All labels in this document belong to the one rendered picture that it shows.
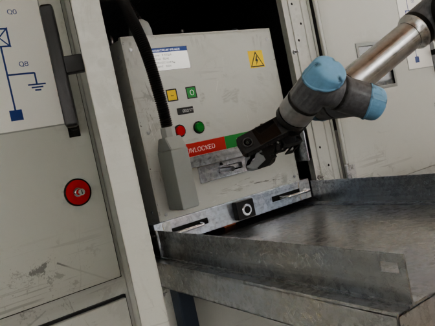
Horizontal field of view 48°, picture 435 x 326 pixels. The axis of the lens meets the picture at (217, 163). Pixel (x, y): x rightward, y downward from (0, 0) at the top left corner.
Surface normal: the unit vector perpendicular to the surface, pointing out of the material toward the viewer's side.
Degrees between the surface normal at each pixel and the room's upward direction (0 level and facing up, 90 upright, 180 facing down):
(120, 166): 90
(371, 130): 90
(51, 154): 90
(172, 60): 90
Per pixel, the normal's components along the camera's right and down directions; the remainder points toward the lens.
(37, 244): 0.55, -0.07
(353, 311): -0.81, 0.20
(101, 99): 0.22, 0.00
